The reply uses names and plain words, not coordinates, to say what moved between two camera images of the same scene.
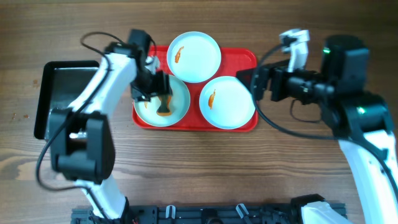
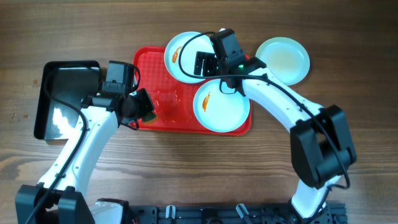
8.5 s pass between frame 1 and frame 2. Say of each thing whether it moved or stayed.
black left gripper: moved
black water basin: stayed
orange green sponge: moved
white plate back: stayed
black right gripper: moved
